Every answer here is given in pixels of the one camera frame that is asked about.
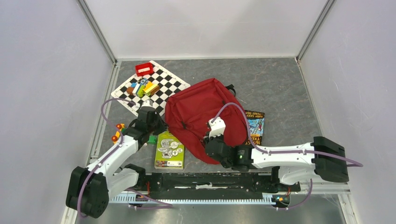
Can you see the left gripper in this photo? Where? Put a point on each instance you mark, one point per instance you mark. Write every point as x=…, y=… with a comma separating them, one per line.
x=163, y=125

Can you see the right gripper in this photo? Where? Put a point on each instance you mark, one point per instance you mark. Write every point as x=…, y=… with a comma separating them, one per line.
x=212, y=139

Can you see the red backpack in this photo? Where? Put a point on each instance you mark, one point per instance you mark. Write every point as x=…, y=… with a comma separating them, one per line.
x=188, y=111

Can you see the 169-storey treehouse book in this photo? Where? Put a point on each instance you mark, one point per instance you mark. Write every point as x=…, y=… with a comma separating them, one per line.
x=256, y=124

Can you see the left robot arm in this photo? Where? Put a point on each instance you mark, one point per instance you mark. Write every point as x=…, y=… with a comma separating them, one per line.
x=91, y=188

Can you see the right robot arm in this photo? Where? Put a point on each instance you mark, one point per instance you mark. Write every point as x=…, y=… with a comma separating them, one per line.
x=321, y=158

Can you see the toy block train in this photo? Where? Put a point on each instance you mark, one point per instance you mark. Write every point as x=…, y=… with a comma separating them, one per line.
x=121, y=127

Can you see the colourful toy block cluster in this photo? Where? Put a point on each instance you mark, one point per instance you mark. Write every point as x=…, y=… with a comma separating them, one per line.
x=142, y=87

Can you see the green treehouse book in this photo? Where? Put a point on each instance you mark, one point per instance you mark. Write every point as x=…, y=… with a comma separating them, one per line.
x=169, y=152

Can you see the black white chess mat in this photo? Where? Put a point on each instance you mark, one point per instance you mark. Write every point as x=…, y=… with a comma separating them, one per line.
x=169, y=83

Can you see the red plastic box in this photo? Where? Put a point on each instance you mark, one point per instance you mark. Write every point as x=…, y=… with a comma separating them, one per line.
x=144, y=69

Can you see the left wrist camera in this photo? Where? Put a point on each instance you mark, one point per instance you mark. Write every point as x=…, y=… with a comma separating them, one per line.
x=147, y=105

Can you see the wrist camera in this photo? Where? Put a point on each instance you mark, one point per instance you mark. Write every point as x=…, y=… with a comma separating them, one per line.
x=147, y=105
x=216, y=127

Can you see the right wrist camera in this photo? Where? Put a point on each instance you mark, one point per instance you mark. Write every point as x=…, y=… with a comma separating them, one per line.
x=216, y=127

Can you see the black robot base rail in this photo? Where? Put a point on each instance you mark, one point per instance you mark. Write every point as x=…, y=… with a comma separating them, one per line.
x=209, y=186

